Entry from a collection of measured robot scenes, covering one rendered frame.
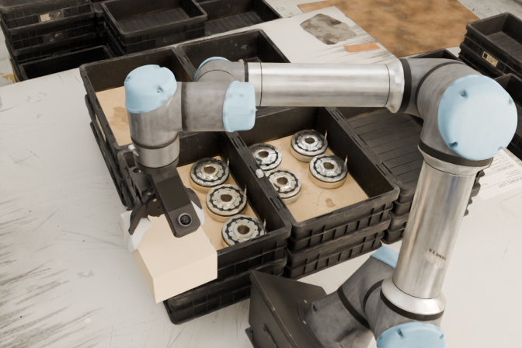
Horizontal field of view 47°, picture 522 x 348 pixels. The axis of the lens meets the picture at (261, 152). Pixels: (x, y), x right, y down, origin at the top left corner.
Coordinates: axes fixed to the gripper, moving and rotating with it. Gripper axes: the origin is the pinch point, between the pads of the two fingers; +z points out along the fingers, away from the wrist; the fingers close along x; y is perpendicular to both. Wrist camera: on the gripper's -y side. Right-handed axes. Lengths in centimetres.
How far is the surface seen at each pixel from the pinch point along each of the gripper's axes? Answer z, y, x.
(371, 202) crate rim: 17, 2, -52
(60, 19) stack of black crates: 59, 188, -21
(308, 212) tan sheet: 27, 13, -42
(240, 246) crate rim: 16.7, 4.4, -17.6
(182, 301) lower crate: 28.8, 5.0, -3.6
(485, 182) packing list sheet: 40, 8, -104
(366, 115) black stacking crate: 27, 39, -79
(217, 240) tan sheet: 26.6, 15.4, -17.3
